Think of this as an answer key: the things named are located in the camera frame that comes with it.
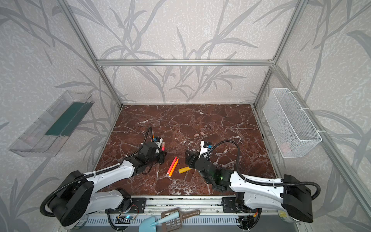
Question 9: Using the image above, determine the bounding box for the red marker pen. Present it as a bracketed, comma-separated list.
[167, 156, 178, 175]

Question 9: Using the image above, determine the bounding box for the orange marker pen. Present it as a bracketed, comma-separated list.
[169, 158, 179, 177]

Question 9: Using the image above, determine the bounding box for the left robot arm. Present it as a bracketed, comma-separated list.
[40, 140, 166, 229]

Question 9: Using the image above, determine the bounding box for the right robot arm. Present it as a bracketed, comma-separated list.
[185, 150, 320, 223]

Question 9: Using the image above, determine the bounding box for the yellow toy shovel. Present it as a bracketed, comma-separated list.
[178, 167, 191, 174]

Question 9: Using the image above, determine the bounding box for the small circuit board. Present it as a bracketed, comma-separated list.
[115, 215, 136, 224]

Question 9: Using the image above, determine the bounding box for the brown toy rake sieve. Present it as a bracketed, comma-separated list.
[161, 208, 201, 232]

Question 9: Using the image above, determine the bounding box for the light blue toy shovel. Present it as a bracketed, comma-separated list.
[139, 212, 180, 232]

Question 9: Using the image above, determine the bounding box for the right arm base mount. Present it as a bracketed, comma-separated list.
[221, 196, 243, 213]

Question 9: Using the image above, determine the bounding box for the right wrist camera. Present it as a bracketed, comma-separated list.
[199, 141, 212, 159]

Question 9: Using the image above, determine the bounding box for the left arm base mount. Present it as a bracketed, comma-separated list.
[118, 197, 146, 214]

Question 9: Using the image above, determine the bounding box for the white wire mesh basket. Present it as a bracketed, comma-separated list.
[263, 88, 322, 159]

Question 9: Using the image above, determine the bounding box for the clear plastic wall bin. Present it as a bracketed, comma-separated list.
[8, 91, 95, 158]

